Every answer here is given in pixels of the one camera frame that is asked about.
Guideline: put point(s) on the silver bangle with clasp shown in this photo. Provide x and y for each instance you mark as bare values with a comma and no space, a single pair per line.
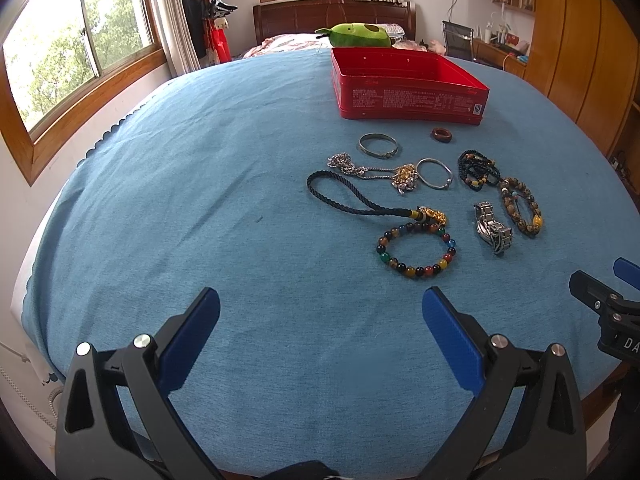
378,145

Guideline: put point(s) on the plain silver bangle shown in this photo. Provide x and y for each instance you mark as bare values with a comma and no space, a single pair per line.
434,173

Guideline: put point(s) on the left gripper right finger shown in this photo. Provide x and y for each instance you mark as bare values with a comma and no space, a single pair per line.
525,419

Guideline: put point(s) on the wooden framed side window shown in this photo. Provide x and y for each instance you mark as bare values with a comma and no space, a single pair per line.
61,62

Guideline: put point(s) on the dark wooden headboard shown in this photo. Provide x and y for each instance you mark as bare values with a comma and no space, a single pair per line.
305,16

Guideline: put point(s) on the coat rack with clothes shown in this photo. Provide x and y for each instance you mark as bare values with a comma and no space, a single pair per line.
207,22

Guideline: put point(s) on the floral bed sheet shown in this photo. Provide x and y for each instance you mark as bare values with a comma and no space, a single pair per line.
288,43

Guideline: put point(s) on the green avocado plush toy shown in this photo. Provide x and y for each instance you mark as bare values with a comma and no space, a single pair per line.
359,35

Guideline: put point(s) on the red tin box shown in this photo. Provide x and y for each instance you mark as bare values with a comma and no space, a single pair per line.
389,83

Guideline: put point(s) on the blue bed cover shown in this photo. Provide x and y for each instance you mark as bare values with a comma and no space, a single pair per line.
321,352

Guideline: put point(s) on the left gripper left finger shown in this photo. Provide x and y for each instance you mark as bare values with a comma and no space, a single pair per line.
116,420

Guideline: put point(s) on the black cord gold charm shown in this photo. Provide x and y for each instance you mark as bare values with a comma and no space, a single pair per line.
422,214

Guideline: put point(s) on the silver metal wristwatch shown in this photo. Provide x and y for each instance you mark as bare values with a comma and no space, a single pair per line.
494,233

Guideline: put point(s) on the wooden desk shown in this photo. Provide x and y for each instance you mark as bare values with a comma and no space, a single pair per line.
495,57

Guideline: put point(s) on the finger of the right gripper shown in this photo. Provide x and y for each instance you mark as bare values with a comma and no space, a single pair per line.
595,295
627,271

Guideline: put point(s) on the beige side curtain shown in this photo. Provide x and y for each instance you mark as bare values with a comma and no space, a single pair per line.
175,37

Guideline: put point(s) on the black office chair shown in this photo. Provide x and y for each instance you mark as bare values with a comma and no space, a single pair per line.
458,40

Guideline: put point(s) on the wooden wardrobe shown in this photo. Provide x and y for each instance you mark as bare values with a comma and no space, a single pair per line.
585,59

